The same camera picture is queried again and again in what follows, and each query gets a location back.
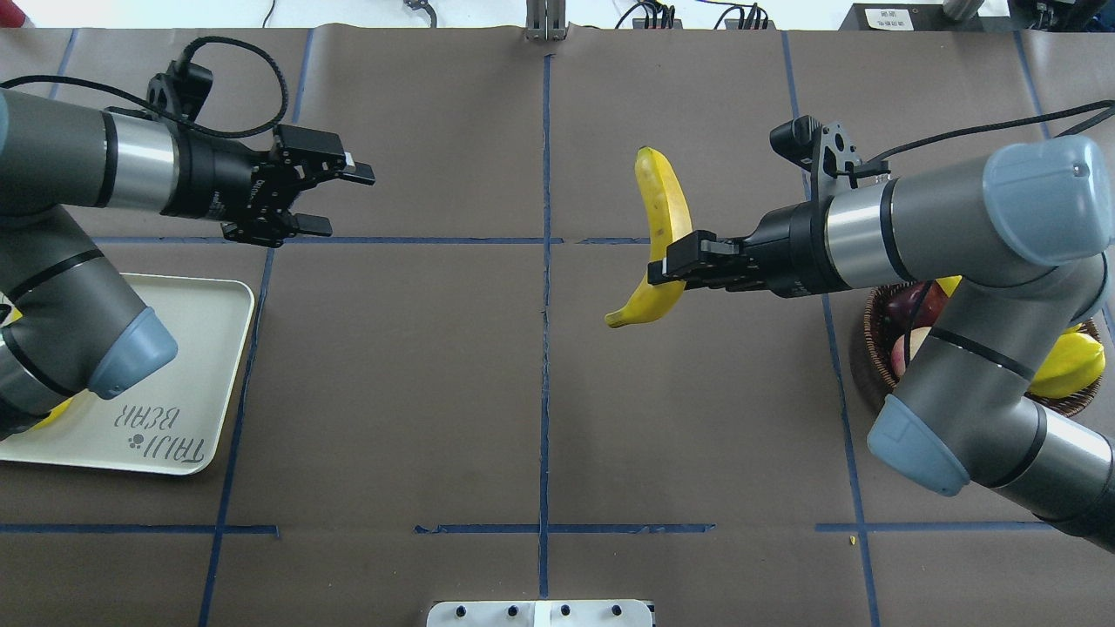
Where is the pale green pink apple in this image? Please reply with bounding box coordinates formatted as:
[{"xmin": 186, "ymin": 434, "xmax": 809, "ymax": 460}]
[{"xmin": 889, "ymin": 327, "xmax": 931, "ymax": 380}]

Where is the white bear tray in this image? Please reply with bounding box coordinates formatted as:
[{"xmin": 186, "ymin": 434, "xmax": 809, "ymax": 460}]
[{"xmin": 1, "ymin": 273, "xmax": 255, "ymax": 476}]

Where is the dark red apple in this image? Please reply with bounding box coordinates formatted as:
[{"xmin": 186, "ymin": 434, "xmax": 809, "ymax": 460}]
[{"xmin": 884, "ymin": 282, "xmax": 950, "ymax": 330}]

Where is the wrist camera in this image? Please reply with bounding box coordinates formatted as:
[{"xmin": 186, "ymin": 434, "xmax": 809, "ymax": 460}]
[
  {"xmin": 146, "ymin": 60, "xmax": 213, "ymax": 122},
  {"xmin": 769, "ymin": 115, "xmax": 889, "ymax": 202}
]

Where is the aluminium frame post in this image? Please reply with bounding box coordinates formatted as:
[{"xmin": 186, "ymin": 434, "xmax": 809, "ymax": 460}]
[{"xmin": 524, "ymin": 0, "xmax": 568, "ymax": 41}]

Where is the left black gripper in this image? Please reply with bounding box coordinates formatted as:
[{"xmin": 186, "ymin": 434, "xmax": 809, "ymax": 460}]
[{"xmin": 180, "ymin": 124, "xmax": 375, "ymax": 247}]

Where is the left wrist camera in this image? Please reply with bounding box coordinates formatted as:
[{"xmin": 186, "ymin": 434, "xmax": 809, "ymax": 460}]
[{"xmin": 146, "ymin": 60, "xmax": 213, "ymax": 122}]

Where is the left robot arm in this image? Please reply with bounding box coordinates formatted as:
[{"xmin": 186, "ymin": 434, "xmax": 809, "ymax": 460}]
[{"xmin": 1, "ymin": 89, "xmax": 375, "ymax": 437}]

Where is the brown wicker basket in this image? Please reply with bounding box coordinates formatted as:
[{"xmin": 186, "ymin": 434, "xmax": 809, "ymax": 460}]
[{"xmin": 851, "ymin": 282, "xmax": 1107, "ymax": 417}]

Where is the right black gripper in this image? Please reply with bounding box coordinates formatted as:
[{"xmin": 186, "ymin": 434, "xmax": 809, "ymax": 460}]
[{"xmin": 646, "ymin": 204, "xmax": 833, "ymax": 298}]

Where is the black label box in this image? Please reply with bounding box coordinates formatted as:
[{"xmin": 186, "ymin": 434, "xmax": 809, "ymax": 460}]
[{"xmin": 838, "ymin": 3, "xmax": 1026, "ymax": 33}]

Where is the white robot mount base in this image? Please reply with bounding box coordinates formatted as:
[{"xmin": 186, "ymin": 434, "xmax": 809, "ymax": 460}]
[{"xmin": 426, "ymin": 599, "xmax": 657, "ymax": 626}]

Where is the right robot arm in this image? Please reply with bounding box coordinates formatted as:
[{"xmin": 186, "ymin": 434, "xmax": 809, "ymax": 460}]
[{"xmin": 648, "ymin": 125, "xmax": 1112, "ymax": 550}]

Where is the black cable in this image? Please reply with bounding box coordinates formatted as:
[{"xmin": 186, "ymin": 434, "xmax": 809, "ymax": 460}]
[
  {"xmin": 0, "ymin": 36, "xmax": 289, "ymax": 139},
  {"xmin": 859, "ymin": 100, "xmax": 1115, "ymax": 375}
]

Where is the left black cable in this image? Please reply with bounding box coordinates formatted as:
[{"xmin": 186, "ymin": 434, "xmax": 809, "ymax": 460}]
[{"xmin": 0, "ymin": 36, "xmax": 289, "ymax": 139}]

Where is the yellow banana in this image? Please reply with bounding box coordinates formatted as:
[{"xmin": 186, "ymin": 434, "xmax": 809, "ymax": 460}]
[
  {"xmin": 935, "ymin": 274, "xmax": 963, "ymax": 299},
  {"xmin": 31, "ymin": 397, "xmax": 75, "ymax": 431},
  {"xmin": 605, "ymin": 146, "xmax": 694, "ymax": 328}
]

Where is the right black cable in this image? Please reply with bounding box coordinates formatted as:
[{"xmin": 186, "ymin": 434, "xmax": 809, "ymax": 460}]
[{"xmin": 859, "ymin": 100, "xmax": 1115, "ymax": 375}]

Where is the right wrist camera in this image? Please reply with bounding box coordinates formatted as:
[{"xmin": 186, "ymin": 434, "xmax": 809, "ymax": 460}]
[{"xmin": 769, "ymin": 115, "xmax": 889, "ymax": 202}]

